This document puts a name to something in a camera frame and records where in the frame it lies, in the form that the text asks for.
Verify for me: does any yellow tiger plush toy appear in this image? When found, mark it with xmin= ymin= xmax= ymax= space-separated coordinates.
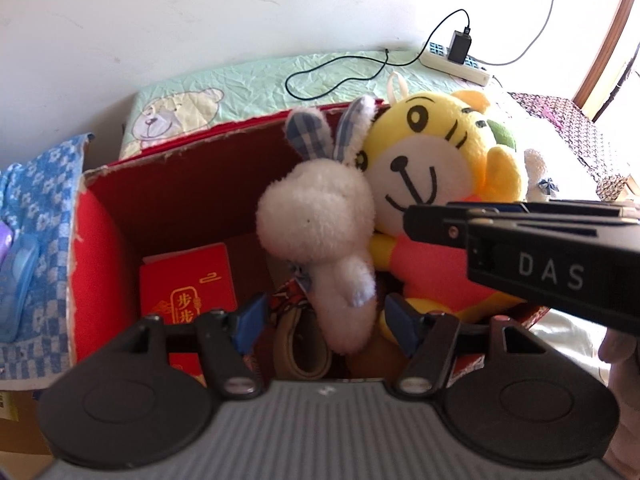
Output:
xmin=358 ymin=89 xmax=529 ymax=349

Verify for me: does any black charger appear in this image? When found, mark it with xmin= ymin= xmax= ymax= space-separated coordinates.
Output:
xmin=446 ymin=30 xmax=474 ymax=66

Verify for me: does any small red gift box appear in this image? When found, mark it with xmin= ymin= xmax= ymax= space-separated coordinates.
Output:
xmin=139 ymin=242 xmax=239 ymax=386

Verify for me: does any wooden door frame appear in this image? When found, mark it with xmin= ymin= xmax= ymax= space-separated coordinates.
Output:
xmin=572 ymin=0 xmax=640 ymax=123

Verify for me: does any white power strip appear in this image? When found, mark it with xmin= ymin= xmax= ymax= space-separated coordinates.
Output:
xmin=419 ymin=40 xmax=492 ymax=86

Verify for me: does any brown cardboard box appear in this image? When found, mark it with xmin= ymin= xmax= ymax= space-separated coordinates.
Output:
xmin=0 ymin=387 xmax=54 ymax=456

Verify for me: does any patterned cloth pouch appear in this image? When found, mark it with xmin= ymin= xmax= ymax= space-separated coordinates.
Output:
xmin=272 ymin=279 xmax=315 ymax=312

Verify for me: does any dark patterned cloth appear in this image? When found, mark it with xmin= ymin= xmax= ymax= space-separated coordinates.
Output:
xmin=507 ymin=91 xmax=631 ymax=201

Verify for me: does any grey cable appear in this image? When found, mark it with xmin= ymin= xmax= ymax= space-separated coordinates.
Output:
xmin=480 ymin=0 xmax=564 ymax=67

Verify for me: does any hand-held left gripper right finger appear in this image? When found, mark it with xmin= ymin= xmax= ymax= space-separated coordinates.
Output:
xmin=384 ymin=292 xmax=533 ymax=401

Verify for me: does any red cardboard box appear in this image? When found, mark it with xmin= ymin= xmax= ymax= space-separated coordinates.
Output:
xmin=67 ymin=102 xmax=553 ymax=387

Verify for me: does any beige belt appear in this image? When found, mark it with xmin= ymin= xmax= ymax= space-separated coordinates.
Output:
xmin=272 ymin=305 xmax=334 ymax=381

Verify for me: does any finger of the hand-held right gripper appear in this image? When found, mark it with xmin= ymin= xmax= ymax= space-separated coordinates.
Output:
xmin=445 ymin=200 xmax=532 ymax=215
xmin=403 ymin=203 xmax=472 ymax=252

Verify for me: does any blue checked towel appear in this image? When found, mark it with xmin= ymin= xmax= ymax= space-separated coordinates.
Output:
xmin=0 ymin=132 xmax=96 ymax=391

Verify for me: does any black cable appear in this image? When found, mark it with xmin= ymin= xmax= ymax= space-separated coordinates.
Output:
xmin=285 ymin=9 xmax=474 ymax=102

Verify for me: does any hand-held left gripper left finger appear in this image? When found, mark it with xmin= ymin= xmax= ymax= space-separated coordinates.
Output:
xmin=131 ymin=291 xmax=272 ymax=402

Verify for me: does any person's right hand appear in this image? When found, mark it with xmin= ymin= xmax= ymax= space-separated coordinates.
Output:
xmin=598 ymin=328 xmax=640 ymax=396

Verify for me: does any green bear-print bed sheet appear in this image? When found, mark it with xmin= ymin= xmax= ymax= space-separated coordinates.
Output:
xmin=119 ymin=49 xmax=506 ymax=161

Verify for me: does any white rabbit plush toy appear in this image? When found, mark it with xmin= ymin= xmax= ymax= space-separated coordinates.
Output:
xmin=256 ymin=95 xmax=378 ymax=356

